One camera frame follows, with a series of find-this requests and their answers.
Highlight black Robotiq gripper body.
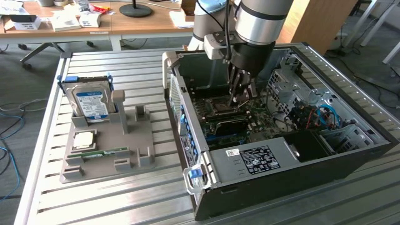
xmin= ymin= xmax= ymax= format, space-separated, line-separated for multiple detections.
xmin=229 ymin=41 xmax=276 ymax=77

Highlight black Nvidia graphics card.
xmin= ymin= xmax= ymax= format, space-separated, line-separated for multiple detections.
xmin=209 ymin=118 xmax=252 ymax=136

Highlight CPU socket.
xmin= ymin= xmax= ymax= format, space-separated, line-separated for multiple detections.
xmin=204 ymin=97 xmax=240 ymax=117

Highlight silver perforated drive cage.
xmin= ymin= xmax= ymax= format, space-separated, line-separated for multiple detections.
xmin=266 ymin=67 xmax=316 ymax=113

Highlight green Dell motherboard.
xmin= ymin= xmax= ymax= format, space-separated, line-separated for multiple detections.
xmin=189 ymin=89 xmax=294 ymax=150

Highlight green RAM stick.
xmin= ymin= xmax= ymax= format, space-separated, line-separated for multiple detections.
xmin=204 ymin=113 xmax=250 ymax=122
xmin=66 ymin=147 xmax=129 ymax=160

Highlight blue expansion slot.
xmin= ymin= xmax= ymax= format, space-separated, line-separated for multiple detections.
xmin=205 ymin=134 xmax=238 ymax=141

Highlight wooden cabinet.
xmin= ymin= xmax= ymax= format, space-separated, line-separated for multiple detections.
xmin=276 ymin=0 xmax=358 ymax=56

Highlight white paper stack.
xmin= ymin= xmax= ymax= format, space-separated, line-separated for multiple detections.
xmin=169 ymin=10 xmax=194 ymax=29

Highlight silver power supply unit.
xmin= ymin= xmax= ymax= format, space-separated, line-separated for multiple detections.
xmin=208 ymin=137 xmax=300 ymax=183

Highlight silver disk bay tray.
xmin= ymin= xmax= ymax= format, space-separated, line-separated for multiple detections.
xmin=318 ymin=124 xmax=376 ymax=154

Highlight grey blue case latch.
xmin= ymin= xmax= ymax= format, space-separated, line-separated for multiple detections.
xmin=182 ymin=163 xmax=210 ymax=195

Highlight black round lamp base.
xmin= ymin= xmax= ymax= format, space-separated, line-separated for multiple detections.
xmin=118 ymin=0 xmax=153 ymax=18

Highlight white table leg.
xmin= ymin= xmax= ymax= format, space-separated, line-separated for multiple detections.
xmin=360 ymin=0 xmax=400 ymax=47

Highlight open black PC case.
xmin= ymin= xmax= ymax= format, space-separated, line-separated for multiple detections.
xmin=161 ymin=42 xmax=400 ymax=222

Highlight hard disk with blue carrier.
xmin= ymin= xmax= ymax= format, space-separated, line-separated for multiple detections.
xmin=56 ymin=74 xmax=117 ymax=124

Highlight grey parts rack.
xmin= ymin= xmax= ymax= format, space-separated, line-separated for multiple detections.
xmin=58 ymin=90 xmax=157 ymax=185

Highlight red yellow small item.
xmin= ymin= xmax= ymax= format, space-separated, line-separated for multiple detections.
xmin=90 ymin=4 xmax=112 ymax=15

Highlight small white box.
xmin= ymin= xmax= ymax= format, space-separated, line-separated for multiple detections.
xmin=77 ymin=13 xmax=102 ymax=28

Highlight silver CPU chip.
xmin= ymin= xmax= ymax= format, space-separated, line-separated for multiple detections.
xmin=70 ymin=132 xmax=94 ymax=150

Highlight white printed package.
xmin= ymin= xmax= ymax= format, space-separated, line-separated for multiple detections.
xmin=74 ymin=0 xmax=94 ymax=12

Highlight flat white box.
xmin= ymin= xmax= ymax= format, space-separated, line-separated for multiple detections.
xmin=49 ymin=10 xmax=82 ymax=32

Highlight white box black lid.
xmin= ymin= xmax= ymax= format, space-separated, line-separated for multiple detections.
xmin=9 ymin=14 xmax=41 ymax=30

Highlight brown cardboard flap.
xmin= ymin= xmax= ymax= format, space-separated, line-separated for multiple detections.
xmin=0 ymin=15 xmax=16 ymax=33

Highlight loose printed papers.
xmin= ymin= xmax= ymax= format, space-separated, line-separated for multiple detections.
xmin=0 ymin=3 xmax=28 ymax=16

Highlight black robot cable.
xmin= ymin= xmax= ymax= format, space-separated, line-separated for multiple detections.
xmin=196 ymin=0 xmax=234 ymax=64

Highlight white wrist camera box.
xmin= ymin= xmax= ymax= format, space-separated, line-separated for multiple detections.
xmin=204 ymin=32 xmax=237 ymax=60

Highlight red wire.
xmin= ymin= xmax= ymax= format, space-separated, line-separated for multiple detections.
xmin=305 ymin=109 xmax=316 ymax=128

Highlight blue wire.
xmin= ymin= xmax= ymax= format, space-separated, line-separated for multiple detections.
xmin=314 ymin=105 xmax=342 ymax=129

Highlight grey floor cable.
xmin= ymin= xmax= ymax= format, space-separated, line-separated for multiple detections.
xmin=0 ymin=97 xmax=49 ymax=113

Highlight blue floor cable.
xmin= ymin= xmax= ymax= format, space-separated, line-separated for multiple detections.
xmin=0 ymin=112 xmax=25 ymax=202

